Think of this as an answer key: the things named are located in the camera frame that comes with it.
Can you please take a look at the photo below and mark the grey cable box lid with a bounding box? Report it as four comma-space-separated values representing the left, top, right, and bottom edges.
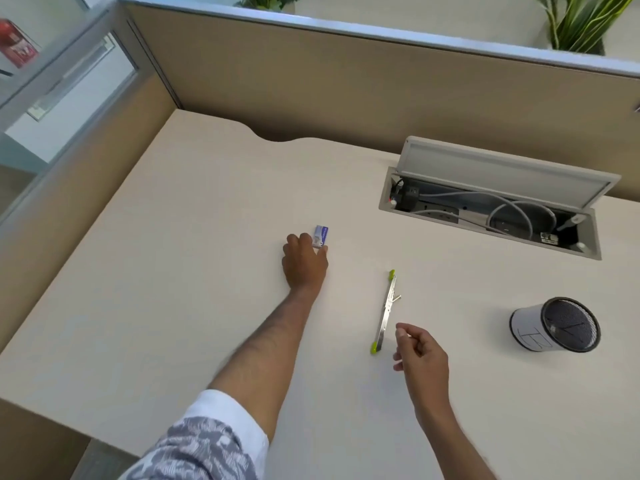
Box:
397, 136, 623, 211

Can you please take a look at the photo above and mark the grey desk cable tray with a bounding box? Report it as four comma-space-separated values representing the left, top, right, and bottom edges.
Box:
378, 166, 603, 261

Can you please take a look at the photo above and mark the spiky green plant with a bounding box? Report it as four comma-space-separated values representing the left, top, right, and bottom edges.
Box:
532, 0, 636, 57

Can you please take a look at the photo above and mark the grey white patterned shirt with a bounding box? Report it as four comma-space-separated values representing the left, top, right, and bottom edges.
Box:
117, 389, 270, 480

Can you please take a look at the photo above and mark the broad leaf green plant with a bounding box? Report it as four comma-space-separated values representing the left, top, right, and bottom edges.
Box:
233, 0, 300, 13

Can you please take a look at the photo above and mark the white black mesh pen holder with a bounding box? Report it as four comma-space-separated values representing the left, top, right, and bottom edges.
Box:
509, 296, 601, 353

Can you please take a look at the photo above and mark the red fire extinguisher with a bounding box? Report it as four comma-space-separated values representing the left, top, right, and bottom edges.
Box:
0, 18, 41, 69

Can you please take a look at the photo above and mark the person's right forearm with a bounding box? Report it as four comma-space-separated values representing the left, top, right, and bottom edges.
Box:
413, 399, 501, 480

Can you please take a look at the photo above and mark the person's left hand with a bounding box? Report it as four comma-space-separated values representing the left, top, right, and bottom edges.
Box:
281, 233, 330, 299

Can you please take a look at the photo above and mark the green and silver stapler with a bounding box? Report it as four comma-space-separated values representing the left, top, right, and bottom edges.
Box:
370, 269, 403, 356

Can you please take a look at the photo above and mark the beige partition with glass window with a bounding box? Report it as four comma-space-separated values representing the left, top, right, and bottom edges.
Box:
0, 0, 183, 353

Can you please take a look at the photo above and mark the person's right hand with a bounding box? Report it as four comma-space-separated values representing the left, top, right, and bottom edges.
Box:
393, 322, 451, 417

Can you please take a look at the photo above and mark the white looped cable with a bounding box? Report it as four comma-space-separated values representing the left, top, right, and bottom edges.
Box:
417, 190, 559, 235

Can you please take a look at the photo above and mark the person's left forearm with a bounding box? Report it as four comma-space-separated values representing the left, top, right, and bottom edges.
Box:
207, 287, 323, 443

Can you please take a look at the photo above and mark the beige partition with metal rail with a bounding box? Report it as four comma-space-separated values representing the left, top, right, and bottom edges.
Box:
107, 0, 640, 203

